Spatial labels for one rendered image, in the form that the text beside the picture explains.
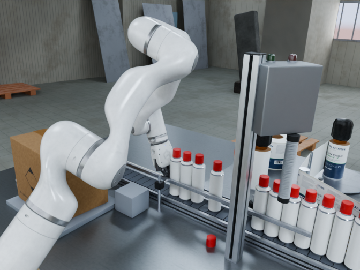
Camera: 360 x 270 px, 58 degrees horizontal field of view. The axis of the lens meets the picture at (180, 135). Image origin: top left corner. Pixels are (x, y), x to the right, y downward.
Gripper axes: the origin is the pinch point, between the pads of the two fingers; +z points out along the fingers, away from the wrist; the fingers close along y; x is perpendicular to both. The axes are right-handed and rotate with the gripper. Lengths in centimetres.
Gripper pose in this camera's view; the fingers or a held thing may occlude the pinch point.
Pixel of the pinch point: (167, 176)
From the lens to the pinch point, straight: 140.0
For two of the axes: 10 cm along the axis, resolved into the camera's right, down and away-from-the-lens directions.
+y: 6.0, -2.5, 7.6
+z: 2.4, 9.6, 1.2
